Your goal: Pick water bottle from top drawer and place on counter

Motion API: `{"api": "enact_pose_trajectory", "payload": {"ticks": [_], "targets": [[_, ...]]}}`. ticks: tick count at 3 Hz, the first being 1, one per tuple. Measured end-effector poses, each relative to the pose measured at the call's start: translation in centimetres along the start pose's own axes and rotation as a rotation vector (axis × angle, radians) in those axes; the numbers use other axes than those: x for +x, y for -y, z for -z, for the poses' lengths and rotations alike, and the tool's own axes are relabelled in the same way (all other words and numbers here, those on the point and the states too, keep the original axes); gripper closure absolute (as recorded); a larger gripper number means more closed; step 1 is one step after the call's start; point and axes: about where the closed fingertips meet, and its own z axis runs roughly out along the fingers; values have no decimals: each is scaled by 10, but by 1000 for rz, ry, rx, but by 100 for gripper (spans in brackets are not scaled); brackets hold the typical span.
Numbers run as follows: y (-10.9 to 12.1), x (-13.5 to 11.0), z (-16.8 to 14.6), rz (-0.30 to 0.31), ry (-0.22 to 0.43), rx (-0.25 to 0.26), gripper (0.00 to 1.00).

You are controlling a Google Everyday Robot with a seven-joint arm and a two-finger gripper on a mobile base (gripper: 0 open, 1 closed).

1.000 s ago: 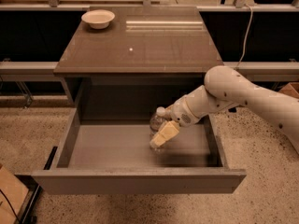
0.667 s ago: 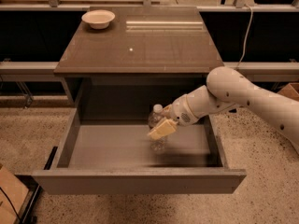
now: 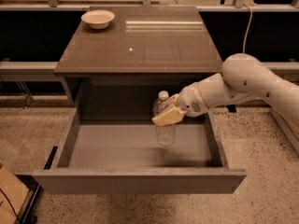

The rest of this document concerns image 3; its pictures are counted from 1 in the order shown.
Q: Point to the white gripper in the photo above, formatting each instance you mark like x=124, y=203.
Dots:
x=191, y=100

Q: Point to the clear plastic water bottle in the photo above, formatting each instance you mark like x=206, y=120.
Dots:
x=165, y=132

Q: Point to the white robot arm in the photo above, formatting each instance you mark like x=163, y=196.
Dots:
x=242, y=78

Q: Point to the grey cabinet with counter top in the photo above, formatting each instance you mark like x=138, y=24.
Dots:
x=116, y=73

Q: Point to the open grey top drawer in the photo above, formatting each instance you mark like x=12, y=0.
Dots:
x=110, y=147

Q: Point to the white bowl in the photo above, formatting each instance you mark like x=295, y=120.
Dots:
x=98, y=19

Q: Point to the cardboard box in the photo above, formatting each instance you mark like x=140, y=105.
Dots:
x=12, y=196

